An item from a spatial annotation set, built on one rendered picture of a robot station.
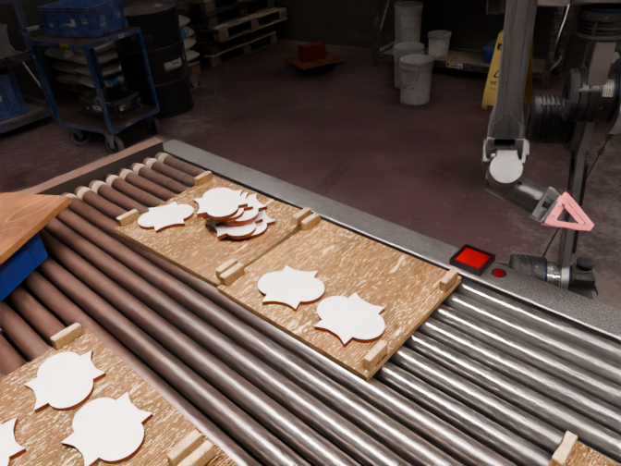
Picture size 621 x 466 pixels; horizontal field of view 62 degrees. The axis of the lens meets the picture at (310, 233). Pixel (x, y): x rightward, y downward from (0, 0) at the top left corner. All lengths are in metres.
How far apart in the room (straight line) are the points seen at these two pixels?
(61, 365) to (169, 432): 0.28
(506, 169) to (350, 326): 0.41
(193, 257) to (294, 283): 0.28
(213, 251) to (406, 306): 0.49
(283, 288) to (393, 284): 0.24
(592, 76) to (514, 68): 0.58
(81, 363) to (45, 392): 0.08
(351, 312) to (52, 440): 0.57
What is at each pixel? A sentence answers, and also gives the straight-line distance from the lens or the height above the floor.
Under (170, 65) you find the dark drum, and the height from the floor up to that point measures 0.45.
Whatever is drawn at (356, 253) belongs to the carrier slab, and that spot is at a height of 0.94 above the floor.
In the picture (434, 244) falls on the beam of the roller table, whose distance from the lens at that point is 1.30.
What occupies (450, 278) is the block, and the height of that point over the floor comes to 0.96.
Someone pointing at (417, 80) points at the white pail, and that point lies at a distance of 4.69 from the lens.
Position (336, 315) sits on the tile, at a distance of 1.04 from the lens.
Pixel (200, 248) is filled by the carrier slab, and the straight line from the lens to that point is 1.30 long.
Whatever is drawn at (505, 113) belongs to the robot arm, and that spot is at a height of 1.28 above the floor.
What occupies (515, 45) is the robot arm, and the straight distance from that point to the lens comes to 1.01.
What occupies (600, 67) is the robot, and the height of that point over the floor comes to 1.22.
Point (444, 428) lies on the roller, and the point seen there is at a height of 0.92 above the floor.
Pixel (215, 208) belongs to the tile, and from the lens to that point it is 1.32.
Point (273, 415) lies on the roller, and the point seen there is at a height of 0.92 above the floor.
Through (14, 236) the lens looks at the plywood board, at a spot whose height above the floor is 1.04.
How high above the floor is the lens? 1.66
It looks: 34 degrees down
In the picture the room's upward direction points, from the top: 4 degrees counter-clockwise
